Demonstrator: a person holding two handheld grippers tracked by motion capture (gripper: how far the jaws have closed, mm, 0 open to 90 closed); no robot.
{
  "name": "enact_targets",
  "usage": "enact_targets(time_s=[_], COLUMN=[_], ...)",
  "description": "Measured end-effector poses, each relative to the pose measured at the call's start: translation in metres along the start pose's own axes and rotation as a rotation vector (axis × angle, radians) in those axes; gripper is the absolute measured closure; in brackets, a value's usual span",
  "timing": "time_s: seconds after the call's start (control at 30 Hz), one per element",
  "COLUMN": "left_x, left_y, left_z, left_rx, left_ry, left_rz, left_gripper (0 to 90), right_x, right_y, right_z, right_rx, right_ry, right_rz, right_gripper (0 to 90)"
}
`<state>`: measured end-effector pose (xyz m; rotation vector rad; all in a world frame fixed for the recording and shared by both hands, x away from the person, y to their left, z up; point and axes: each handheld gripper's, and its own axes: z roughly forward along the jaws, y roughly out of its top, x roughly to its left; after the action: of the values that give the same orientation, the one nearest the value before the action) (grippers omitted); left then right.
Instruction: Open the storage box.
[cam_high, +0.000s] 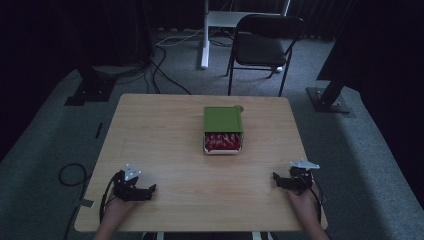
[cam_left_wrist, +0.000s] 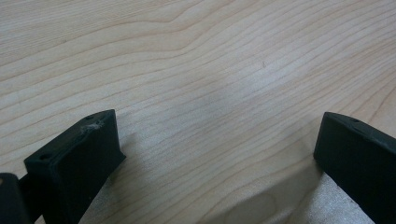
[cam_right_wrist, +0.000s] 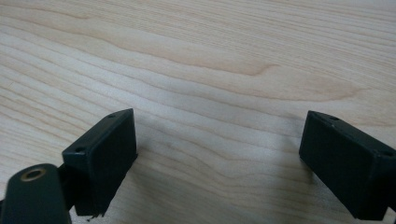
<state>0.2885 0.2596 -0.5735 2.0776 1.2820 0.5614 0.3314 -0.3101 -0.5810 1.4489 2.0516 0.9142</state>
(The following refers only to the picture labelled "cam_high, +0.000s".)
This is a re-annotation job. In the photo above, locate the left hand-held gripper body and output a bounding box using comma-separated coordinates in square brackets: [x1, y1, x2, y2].
[112, 163, 143, 203]

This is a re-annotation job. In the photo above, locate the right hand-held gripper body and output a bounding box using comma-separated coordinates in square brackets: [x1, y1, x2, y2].
[287, 158, 321, 196]

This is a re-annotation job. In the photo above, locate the white drawer tray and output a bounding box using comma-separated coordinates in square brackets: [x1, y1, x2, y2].
[202, 131, 245, 156]

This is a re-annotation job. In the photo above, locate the green box sleeve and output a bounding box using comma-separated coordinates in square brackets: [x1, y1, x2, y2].
[202, 106, 245, 135]

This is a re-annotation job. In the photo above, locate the person's left hand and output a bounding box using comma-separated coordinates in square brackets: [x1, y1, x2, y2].
[105, 195, 138, 219]

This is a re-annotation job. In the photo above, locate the person's right hand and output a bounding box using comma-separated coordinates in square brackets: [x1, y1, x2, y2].
[287, 186, 322, 215]

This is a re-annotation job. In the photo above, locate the black metal stand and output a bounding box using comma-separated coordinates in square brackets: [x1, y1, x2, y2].
[306, 49, 355, 115]

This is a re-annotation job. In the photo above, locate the black stand base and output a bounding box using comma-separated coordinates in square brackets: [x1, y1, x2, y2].
[64, 65, 118, 107]

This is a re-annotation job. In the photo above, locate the black folding chair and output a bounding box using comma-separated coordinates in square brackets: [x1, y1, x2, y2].
[225, 13, 305, 98]

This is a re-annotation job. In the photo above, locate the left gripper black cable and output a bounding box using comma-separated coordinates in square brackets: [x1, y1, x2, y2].
[98, 171, 122, 224]

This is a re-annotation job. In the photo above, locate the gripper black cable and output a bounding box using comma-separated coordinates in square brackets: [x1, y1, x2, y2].
[307, 178, 325, 225]
[98, 171, 122, 224]

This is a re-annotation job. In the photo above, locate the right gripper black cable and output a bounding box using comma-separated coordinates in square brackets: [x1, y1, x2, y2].
[307, 178, 325, 225]

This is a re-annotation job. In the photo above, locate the black floor cable loop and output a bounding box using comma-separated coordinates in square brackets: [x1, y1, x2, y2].
[58, 162, 92, 240]

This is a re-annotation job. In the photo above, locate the white desk frame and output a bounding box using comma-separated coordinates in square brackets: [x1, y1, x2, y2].
[199, 0, 292, 74]

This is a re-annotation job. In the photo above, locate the white floor cable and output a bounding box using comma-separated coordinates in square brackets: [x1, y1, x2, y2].
[155, 27, 205, 48]

